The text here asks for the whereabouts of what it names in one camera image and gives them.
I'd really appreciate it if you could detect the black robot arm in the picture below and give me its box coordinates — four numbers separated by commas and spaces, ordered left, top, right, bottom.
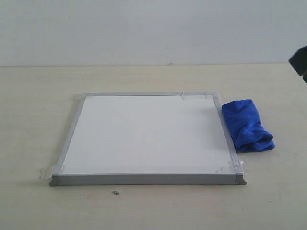
288, 46, 307, 83

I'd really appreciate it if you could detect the blue microfibre cloth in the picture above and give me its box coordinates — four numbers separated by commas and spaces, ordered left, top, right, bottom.
222, 99, 275, 153

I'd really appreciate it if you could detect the white board with metal frame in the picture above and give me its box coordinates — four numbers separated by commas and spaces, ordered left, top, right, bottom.
49, 92, 246, 186

